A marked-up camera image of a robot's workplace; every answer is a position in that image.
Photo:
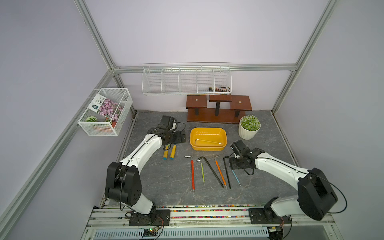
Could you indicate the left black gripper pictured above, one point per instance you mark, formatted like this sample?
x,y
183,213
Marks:
x,y
178,139

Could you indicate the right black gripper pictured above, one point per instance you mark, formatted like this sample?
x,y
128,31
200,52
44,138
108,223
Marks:
x,y
231,163

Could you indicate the thin black hex key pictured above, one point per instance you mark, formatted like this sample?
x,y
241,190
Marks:
x,y
226,170

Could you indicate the blue hex key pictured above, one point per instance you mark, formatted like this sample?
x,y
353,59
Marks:
x,y
237,179

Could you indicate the orange hex key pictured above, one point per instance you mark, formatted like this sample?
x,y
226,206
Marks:
x,y
219,169

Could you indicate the yellow hex key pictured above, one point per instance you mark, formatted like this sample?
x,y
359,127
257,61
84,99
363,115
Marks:
x,y
207,141

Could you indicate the large black hex key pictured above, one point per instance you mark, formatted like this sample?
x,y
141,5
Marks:
x,y
212,170

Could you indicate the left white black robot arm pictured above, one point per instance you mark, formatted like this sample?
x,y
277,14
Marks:
x,y
123,182

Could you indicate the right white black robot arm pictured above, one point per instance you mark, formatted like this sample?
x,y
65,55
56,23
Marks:
x,y
315,193

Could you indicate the yellow plastic storage box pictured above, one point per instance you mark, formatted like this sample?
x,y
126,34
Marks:
x,y
211,134

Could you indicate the red hex key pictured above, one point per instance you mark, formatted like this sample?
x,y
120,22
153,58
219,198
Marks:
x,y
192,171

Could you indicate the green hex key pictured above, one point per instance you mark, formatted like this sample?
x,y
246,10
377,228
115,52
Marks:
x,y
202,170

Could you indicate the blue garden hand rake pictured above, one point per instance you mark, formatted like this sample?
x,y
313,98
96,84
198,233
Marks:
x,y
173,152

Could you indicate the green garden trowel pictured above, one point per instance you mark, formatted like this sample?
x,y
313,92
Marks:
x,y
166,151

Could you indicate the white pot green plant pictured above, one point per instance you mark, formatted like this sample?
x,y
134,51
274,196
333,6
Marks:
x,y
248,127

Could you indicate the brown wooden stepped stand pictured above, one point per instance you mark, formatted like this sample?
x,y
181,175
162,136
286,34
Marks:
x,y
223,109

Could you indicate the flower seed packet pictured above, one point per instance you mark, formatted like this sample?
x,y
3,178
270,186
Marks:
x,y
106,107

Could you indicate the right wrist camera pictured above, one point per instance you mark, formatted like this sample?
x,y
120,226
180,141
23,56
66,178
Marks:
x,y
239,149

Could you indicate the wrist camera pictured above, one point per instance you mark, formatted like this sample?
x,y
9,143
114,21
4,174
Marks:
x,y
239,149
168,123

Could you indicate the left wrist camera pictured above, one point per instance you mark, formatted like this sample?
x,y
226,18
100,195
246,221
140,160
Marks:
x,y
168,123

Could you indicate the long white wire shelf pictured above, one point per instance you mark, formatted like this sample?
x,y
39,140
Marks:
x,y
187,79

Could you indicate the white wire side basket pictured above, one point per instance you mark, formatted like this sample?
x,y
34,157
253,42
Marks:
x,y
105,127

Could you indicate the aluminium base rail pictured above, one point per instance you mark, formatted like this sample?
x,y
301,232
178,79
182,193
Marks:
x,y
212,222

